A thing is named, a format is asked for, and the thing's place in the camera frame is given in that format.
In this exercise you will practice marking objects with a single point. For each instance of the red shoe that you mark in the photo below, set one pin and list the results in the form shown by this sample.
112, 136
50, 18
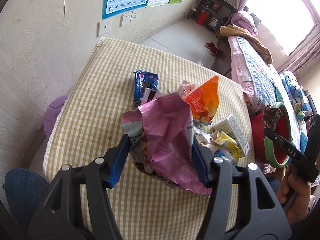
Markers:
210, 45
214, 51

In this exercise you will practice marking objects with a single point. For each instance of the crumpled white wrapper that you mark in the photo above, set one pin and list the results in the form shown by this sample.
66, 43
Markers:
187, 87

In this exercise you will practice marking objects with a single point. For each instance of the patchwork bed quilt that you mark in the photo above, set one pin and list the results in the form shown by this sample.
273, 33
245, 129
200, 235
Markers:
255, 67

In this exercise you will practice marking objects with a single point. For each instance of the blue white wrapper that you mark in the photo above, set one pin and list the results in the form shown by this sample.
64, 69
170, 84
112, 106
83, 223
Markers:
223, 155

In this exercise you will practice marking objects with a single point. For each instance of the folded pink quilt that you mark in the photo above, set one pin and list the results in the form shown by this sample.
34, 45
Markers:
245, 20

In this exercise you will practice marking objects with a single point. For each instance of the blue white bedding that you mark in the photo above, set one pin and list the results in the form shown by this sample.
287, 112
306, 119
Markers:
292, 85

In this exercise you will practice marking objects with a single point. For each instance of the person's leg in jeans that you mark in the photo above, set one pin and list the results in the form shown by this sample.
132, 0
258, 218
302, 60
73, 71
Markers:
22, 190

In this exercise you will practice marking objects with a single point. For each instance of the red bin with green rim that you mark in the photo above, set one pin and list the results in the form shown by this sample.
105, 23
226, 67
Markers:
257, 140

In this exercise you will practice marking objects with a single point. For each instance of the tan blanket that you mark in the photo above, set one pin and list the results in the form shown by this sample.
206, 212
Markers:
240, 32

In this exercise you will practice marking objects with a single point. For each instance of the window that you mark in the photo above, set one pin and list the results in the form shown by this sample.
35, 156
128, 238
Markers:
282, 12

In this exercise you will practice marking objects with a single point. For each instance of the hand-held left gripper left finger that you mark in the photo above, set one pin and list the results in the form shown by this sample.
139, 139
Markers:
119, 162

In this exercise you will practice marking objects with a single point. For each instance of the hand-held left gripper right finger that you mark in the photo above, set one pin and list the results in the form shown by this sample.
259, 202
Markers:
200, 166

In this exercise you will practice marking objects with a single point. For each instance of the person's right hand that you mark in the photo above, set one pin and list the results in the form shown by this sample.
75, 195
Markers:
295, 187

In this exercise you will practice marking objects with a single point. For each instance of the pink snack bag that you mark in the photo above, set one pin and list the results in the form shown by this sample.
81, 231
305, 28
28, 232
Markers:
170, 135

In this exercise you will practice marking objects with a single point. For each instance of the purple stool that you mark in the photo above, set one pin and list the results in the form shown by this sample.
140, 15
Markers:
53, 115

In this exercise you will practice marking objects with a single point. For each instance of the blue snack packet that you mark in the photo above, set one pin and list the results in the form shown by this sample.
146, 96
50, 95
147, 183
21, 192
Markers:
142, 85

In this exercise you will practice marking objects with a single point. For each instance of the yellow wrapper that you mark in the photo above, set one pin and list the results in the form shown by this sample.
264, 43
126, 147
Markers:
222, 141

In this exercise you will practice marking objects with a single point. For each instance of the metal shelf rack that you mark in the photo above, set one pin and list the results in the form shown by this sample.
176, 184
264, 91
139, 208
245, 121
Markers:
220, 7

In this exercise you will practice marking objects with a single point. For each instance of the red box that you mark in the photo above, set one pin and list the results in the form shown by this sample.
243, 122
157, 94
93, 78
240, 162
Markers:
202, 18

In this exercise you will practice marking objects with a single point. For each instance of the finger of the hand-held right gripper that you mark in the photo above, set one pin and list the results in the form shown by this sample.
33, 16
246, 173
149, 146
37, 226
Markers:
291, 151
313, 135

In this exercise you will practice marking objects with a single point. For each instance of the crumpled white paper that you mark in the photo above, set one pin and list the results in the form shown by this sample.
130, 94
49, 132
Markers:
203, 137

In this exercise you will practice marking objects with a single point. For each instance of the white wall socket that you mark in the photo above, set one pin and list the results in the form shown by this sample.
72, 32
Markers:
135, 15
103, 27
125, 18

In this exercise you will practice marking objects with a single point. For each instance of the brown wrapper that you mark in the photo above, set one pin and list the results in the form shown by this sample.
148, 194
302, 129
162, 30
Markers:
271, 116

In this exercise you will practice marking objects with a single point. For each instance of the orange snack bag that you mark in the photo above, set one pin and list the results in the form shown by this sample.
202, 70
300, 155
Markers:
202, 100

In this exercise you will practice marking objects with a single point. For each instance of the white green carton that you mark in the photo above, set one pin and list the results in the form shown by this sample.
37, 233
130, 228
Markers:
232, 128

